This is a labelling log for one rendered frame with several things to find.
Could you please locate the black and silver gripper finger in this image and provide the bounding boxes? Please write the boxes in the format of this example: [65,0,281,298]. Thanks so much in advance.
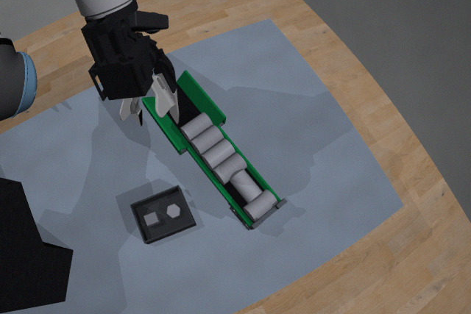
[151,49,179,124]
[119,98,143,126]

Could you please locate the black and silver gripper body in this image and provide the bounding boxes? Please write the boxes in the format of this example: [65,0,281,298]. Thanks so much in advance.
[81,0,158,101]

